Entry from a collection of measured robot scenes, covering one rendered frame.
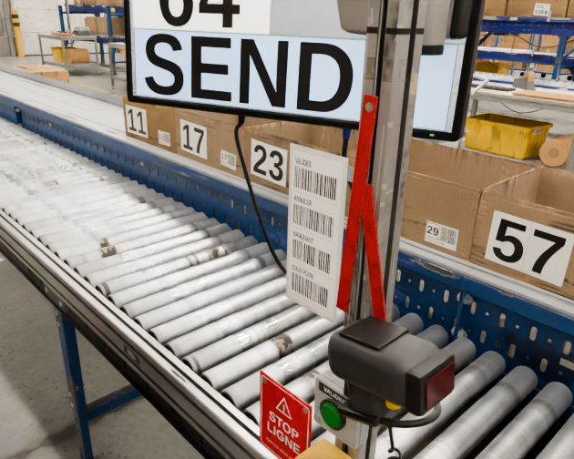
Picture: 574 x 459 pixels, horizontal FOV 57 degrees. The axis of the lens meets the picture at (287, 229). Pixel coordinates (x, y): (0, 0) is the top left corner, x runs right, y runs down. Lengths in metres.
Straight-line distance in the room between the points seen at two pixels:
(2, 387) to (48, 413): 0.28
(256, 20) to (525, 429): 0.77
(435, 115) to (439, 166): 0.92
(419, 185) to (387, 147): 0.72
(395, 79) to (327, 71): 0.17
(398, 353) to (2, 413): 1.92
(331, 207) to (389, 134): 0.11
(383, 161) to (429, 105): 0.13
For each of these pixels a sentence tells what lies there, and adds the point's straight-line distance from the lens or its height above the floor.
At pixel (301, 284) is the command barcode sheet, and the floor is 1.08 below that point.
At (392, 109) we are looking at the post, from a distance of 0.51.
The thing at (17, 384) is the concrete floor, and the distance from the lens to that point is 2.41.
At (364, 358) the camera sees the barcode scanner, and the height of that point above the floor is 1.08.
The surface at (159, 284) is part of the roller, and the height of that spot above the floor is 0.74.
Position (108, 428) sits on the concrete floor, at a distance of 2.10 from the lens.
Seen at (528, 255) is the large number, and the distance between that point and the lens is 1.15.
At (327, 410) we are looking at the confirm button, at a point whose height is 0.96.
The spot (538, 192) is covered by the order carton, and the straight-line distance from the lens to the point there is 1.43.
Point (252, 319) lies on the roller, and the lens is 1.22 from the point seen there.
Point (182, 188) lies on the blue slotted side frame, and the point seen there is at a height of 0.78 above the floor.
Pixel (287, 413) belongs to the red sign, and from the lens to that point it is 0.76.
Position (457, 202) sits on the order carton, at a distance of 1.20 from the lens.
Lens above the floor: 1.38
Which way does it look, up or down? 22 degrees down
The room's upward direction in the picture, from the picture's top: 2 degrees clockwise
